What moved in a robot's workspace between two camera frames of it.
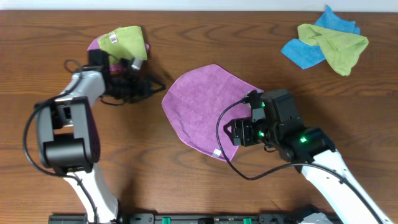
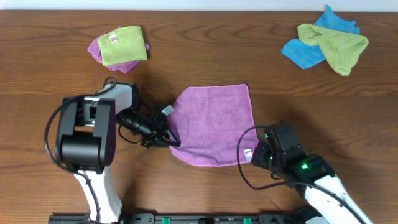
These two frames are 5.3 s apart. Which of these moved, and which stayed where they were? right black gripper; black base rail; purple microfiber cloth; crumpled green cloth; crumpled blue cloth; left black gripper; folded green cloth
Moved: right black gripper; purple microfiber cloth; left black gripper
Stayed: black base rail; folded green cloth; crumpled blue cloth; crumpled green cloth
